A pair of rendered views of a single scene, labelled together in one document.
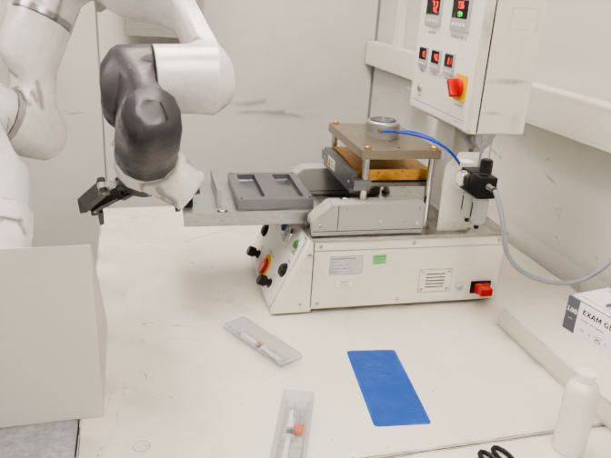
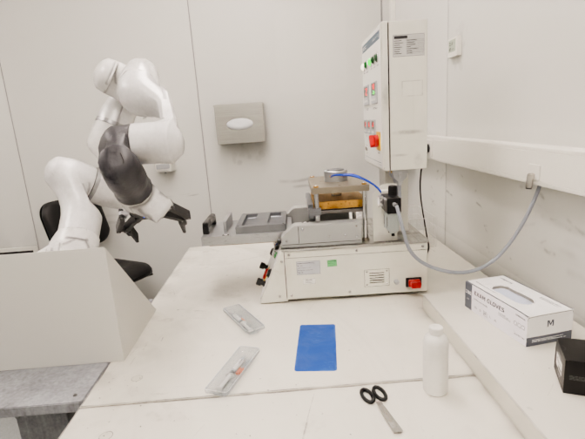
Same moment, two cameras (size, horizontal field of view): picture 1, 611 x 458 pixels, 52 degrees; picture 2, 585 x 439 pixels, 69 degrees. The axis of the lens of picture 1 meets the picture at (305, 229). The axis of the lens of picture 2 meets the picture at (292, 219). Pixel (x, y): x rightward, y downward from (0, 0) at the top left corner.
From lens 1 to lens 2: 0.39 m
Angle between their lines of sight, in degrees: 16
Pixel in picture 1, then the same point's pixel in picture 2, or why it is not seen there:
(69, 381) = (101, 335)
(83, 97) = (197, 185)
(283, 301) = (267, 293)
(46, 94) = not seen: hidden behind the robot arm
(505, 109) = (409, 151)
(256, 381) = (230, 342)
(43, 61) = not seen: hidden behind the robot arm
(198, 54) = (154, 126)
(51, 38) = not seen: hidden behind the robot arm
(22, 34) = (97, 135)
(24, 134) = (100, 192)
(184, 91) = (145, 148)
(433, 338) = (367, 317)
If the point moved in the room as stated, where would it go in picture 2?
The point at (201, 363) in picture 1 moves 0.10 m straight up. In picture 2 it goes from (200, 331) to (196, 299)
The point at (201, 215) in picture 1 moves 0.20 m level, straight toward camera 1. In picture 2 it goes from (211, 238) to (193, 258)
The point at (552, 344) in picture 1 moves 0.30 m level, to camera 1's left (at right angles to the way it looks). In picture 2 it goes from (449, 318) to (334, 313)
